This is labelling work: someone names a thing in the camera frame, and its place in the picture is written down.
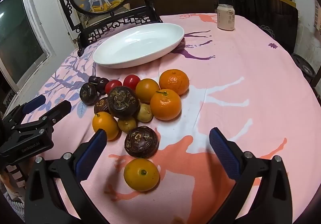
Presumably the black chair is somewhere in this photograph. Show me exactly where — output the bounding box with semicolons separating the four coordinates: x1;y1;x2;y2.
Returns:
216;0;299;54

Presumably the large orange tangerine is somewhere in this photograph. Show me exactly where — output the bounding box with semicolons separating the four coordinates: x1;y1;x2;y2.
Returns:
150;89;182;121
159;69;190;95

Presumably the dark brown water chestnut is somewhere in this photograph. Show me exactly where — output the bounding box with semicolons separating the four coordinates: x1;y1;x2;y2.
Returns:
108;86;141;119
124;126;160;159
94;97;111;115
80;83;97;106

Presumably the pale pink drink can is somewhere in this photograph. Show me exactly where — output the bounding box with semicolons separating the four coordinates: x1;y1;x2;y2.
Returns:
217;4;235;31

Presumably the small pale yellow fruit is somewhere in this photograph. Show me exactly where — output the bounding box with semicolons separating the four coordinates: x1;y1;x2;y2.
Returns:
137;103;153;123
118;117;137;133

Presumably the pink printed tablecloth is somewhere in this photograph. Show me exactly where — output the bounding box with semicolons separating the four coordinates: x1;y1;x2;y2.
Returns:
4;13;321;224

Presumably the white oval plate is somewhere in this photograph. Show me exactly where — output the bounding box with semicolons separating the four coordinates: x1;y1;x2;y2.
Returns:
93;23;185;69

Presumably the white framed window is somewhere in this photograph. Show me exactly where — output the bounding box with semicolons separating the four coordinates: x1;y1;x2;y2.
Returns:
0;0;54;91

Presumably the red cherry tomato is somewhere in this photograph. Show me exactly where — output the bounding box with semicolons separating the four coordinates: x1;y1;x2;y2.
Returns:
123;75;141;94
105;80;122;95

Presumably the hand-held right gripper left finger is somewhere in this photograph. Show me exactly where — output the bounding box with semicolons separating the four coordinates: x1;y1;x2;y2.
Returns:
24;129;108;224

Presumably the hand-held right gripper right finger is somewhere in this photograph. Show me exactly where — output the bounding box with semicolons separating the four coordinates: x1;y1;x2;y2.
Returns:
199;127;294;224

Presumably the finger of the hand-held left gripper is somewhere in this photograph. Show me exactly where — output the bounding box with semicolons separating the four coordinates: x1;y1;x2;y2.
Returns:
2;95;47;127
14;100;73;136

